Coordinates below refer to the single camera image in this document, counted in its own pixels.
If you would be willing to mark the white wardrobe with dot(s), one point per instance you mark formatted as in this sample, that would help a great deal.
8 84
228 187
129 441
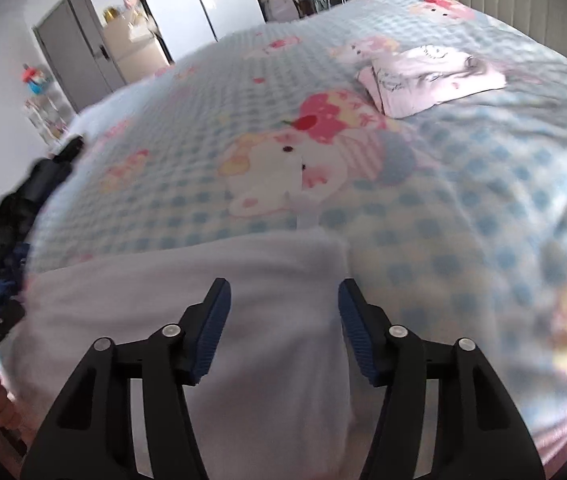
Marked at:
193 5

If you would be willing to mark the navy white-striped garment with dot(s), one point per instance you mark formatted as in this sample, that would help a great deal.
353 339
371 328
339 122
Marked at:
11 270

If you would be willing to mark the grey door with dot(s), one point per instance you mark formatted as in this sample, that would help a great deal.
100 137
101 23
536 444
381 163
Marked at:
78 45

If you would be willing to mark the white shirt navy collar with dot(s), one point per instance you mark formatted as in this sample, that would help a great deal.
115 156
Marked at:
163 285

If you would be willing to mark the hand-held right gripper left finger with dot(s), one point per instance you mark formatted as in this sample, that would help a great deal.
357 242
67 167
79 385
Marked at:
211 337

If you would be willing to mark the gold jar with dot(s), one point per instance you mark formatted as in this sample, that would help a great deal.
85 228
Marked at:
111 13

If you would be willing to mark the black jacket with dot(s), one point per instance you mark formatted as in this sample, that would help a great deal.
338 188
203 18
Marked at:
18 200

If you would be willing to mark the beige refrigerator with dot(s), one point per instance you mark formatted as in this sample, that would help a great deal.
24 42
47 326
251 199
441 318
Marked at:
133 50

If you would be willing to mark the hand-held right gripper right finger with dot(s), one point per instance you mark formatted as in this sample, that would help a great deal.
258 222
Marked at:
356 342

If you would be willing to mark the white shelf rack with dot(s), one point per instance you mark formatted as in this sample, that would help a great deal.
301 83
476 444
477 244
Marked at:
48 117

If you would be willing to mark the folded pink printed garment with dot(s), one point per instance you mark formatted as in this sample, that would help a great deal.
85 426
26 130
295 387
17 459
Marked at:
428 80

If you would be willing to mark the printed checkered blanket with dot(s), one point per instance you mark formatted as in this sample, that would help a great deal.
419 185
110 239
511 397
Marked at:
463 185

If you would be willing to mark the red blue wall toy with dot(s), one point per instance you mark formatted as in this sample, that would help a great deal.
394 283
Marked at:
36 80

